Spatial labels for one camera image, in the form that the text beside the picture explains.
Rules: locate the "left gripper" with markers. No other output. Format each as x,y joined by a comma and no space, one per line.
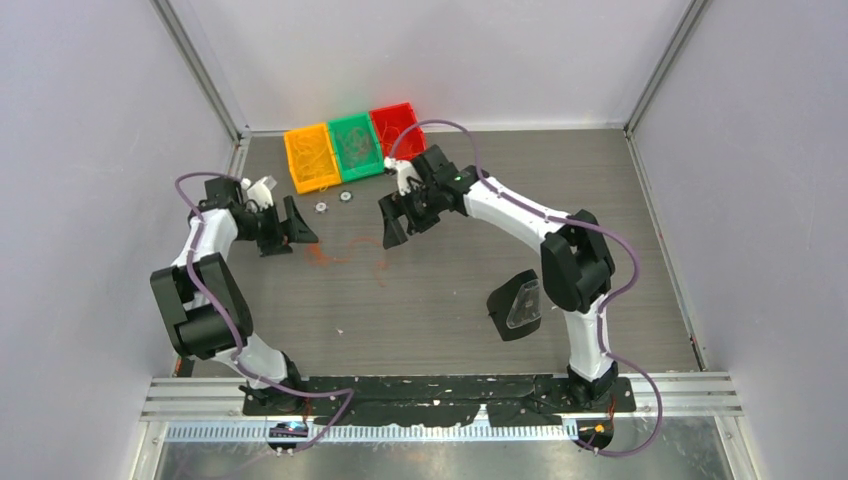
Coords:
296,228

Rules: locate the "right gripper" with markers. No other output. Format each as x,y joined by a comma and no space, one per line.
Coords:
394,206

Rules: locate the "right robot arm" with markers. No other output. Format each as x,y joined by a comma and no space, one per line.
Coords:
576,263

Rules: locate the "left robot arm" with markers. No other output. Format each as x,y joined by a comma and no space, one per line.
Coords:
205,314

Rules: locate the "green plastic bin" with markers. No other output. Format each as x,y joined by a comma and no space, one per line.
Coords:
356,146

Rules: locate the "red plastic bin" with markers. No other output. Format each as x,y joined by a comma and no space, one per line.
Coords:
389,122

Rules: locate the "yellow plastic bin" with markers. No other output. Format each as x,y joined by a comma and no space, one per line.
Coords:
311,158

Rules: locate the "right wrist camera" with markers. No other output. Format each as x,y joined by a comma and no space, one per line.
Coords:
407,178

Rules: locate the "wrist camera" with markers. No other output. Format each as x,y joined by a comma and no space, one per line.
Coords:
407,178
259,193

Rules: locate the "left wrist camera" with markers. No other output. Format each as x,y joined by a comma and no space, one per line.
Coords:
259,193

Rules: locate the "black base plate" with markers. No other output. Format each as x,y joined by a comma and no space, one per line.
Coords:
440,401

